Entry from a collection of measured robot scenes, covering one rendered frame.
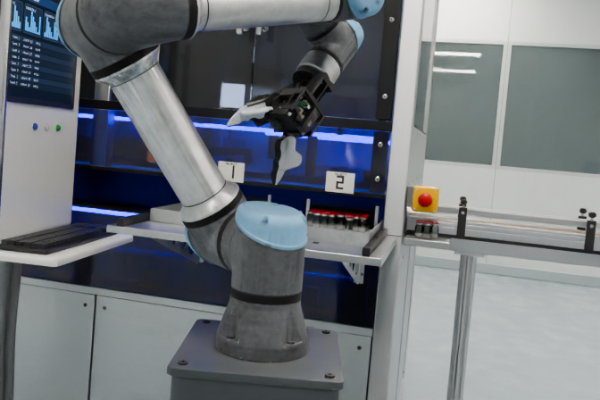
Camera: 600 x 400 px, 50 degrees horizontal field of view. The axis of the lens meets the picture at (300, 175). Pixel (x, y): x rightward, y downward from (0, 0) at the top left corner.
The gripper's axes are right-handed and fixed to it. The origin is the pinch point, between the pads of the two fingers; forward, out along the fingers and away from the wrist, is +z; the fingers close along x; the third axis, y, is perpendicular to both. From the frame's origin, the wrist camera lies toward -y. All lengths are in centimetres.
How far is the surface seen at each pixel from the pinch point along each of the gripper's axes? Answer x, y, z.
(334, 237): 49, -22, -17
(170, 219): 30, -60, -4
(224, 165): 38, -69, -31
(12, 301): 32, -110, 32
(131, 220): 21, -61, 4
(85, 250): 21, -70, 16
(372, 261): 46.5, -4.5, -11.2
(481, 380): 238, -73, -67
